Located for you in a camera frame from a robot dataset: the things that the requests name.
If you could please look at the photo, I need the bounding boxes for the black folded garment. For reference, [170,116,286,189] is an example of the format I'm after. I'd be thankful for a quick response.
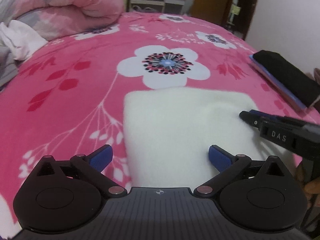
[252,50,320,108]

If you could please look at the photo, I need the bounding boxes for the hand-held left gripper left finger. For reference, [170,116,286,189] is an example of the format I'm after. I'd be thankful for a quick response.
[35,144,128,198]

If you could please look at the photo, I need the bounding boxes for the grey garment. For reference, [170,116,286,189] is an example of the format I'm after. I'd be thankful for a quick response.
[0,46,19,88]

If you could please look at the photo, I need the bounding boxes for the cream white sweater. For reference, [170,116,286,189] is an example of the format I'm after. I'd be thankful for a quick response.
[122,87,304,188]

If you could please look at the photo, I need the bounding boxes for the pink grey rolled quilt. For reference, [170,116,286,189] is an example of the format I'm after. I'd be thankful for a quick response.
[0,0,124,42]

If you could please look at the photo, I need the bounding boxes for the pink floral blanket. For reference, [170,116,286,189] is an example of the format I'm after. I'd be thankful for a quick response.
[0,11,320,240]

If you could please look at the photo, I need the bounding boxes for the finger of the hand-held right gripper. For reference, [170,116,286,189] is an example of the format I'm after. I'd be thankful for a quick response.
[239,110,263,132]
[249,109,310,128]

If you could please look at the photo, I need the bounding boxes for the wooden door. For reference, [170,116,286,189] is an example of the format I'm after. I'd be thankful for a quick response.
[190,0,238,28]

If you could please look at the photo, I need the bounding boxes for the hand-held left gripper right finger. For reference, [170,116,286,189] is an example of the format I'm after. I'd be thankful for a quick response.
[194,145,288,198]

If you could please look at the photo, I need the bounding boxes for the white plastic bag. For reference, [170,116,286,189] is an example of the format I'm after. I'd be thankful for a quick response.
[132,4,150,13]

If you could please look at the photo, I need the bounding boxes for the white garment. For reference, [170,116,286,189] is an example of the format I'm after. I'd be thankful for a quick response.
[0,20,48,60]

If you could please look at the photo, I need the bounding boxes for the blue folded garment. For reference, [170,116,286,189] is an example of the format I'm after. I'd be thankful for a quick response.
[249,54,308,112]

